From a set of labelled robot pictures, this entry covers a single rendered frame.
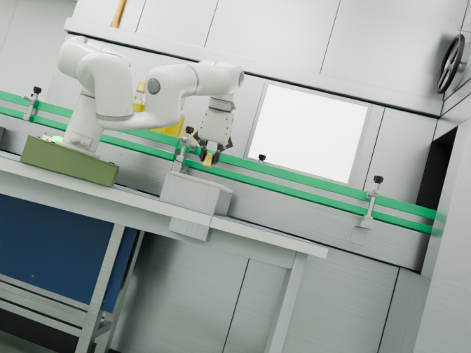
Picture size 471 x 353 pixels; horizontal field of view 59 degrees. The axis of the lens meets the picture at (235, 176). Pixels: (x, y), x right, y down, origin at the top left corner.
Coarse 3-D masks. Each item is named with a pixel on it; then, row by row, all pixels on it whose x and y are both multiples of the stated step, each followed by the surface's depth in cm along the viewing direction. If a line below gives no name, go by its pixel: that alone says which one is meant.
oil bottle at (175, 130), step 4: (180, 112) 157; (180, 116) 157; (184, 116) 161; (180, 120) 157; (176, 124) 157; (180, 124) 158; (164, 128) 157; (168, 128) 157; (172, 128) 157; (176, 128) 156; (180, 128) 160; (164, 132) 157; (168, 132) 157; (172, 132) 156; (176, 132) 157; (180, 132) 161; (172, 136) 156; (176, 136) 157
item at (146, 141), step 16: (0, 96) 157; (16, 96) 156; (0, 112) 156; (16, 112) 155; (32, 112) 154; (48, 112) 153; (64, 112) 152; (64, 128) 151; (128, 144) 147; (144, 144) 146; (160, 144) 146; (176, 144) 144
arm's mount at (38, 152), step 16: (32, 144) 106; (48, 144) 107; (32, 160) 106; (48, 160) 107; (64, 160) 108; (80, 160) 109; (96, 160) 110; (80, 176) 109; (96, 176) 110; (112, 176) 111
